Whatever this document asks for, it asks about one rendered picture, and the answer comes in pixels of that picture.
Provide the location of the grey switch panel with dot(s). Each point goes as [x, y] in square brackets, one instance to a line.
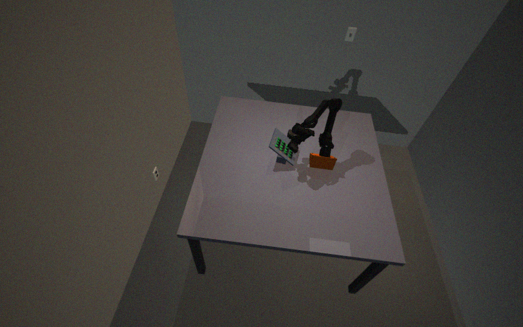
[279, 144]

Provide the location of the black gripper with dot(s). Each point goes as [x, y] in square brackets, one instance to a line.
[293, 144]

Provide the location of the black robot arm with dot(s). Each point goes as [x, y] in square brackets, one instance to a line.
[325, 138]

